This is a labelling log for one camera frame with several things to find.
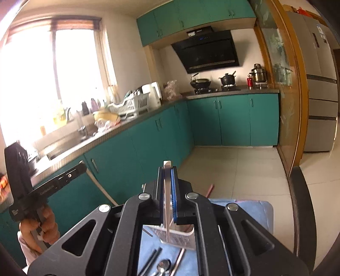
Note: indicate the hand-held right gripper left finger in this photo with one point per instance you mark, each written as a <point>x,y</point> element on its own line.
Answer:
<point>161,197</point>

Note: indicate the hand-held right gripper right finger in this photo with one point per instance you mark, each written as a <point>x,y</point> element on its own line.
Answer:
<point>174,197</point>

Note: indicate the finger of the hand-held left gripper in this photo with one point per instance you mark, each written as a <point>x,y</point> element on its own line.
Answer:
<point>66,176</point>

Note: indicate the white chopstick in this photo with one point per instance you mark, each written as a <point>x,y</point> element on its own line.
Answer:
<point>166,185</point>

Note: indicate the white plastic utensil basket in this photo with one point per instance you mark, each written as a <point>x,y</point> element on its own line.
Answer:
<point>180,238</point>

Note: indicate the black chopstick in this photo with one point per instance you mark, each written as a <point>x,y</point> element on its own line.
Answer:
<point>154,261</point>
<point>148,262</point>

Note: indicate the person's left forearm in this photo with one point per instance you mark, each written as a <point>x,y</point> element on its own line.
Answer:
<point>29,246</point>

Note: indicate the person's left hand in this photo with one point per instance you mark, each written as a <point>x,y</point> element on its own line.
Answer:
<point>49,225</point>

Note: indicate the grey kitchen countertop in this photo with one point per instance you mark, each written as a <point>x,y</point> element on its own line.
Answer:
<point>79,150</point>

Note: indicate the steel sink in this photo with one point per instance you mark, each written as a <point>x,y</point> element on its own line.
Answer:
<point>66,144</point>

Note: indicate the pink stick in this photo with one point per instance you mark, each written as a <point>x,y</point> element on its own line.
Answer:
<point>211,190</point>

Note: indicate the grey chopstick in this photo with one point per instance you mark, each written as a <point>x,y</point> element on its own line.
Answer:
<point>147,232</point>

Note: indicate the wooden stick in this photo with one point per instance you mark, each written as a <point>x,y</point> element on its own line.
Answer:
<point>102,188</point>

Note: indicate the steel faucet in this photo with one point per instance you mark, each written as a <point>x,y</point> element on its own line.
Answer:
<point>80,124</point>

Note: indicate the teal base cabinet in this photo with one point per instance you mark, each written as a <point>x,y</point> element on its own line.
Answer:
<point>233,119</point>
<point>132,143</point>

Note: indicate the yellow oil bottle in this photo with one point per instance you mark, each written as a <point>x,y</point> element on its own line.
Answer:
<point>59,116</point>

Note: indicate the crumpled clear plastic wrap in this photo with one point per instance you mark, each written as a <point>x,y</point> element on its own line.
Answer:
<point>103,125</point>

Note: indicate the pink chopstick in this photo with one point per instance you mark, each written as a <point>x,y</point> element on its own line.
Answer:
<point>181,261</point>
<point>177,261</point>

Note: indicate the steel spoon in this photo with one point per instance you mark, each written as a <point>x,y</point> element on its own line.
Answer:
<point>162,265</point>

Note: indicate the dark bottle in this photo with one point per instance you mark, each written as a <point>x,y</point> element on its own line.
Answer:
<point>85,108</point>

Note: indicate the yellow plastic basin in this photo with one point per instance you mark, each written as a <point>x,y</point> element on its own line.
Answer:
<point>106,116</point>

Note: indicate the blue cloth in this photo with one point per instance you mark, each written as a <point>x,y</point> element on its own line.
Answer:
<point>247,215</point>

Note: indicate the purple bottle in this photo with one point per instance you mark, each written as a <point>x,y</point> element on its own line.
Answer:
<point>93,106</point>

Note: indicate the white dish rack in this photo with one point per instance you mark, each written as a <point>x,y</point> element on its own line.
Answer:
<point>127,107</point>

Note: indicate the white kitchen appliance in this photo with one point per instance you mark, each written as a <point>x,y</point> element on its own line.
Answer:
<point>152,95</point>

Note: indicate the kitchen window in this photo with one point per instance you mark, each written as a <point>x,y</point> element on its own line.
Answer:
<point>34,79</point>

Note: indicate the clear plastic bag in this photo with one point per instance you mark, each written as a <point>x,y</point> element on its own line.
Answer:
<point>171,91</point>

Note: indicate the gas stove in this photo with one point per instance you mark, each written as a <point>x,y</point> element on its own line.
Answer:
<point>216,89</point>

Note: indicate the black wok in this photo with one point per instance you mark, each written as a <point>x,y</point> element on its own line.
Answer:
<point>201,82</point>

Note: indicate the black cooking pot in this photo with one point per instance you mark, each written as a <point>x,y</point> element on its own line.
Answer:
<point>228,79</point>

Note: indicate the red bottle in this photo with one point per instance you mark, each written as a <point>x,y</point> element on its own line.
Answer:
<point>249,82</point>

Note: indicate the steel pot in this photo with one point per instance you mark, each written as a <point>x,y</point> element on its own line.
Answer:
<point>258,74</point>

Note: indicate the black range hood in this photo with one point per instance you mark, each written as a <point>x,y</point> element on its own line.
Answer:
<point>209,51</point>

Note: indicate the wooden framed glass sliding door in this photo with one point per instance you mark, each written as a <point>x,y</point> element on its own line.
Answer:
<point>281,79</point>

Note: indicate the silver refrigerator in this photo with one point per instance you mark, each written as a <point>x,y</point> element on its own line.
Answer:
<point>318,87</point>

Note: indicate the teal upper cabinet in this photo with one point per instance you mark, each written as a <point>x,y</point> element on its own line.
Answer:
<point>191,16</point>

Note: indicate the red bag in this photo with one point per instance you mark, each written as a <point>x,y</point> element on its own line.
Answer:
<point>302,11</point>

